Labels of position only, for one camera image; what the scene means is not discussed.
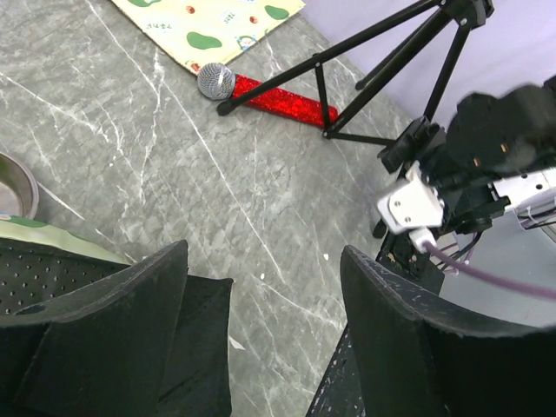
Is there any green patterned tent mat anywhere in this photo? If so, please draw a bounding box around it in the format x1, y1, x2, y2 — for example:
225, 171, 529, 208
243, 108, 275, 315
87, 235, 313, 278
112, 0, 305, 75

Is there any stainless steel pet bowl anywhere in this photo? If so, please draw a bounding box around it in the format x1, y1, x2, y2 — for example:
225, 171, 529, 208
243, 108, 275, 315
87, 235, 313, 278
0, 153, 39, 219

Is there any green patterned pet tent fabric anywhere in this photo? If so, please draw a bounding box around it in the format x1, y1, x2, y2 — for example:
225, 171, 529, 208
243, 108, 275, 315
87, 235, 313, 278
0, 216, 140, 316

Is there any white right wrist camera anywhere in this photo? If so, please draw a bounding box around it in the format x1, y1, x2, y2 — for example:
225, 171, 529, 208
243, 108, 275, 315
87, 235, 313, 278
376, 162, 445, 254

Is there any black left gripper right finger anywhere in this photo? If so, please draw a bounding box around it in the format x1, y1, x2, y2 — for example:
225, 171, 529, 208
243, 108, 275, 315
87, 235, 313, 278
308, 246, 555, 416

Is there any black music stand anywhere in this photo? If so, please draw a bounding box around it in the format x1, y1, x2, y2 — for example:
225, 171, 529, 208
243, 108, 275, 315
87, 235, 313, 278
216, 0, 496, 238

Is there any red glitter microphone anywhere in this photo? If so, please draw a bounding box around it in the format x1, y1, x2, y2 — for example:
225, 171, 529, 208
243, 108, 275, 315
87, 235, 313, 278
197, 63, 339, 128

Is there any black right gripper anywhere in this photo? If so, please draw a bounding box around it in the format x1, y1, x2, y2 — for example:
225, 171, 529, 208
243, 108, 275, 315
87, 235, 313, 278
376, 78, 555, 281

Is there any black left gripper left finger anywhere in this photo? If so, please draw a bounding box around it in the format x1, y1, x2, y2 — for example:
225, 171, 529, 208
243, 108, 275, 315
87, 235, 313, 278
1, 241, 232, 416

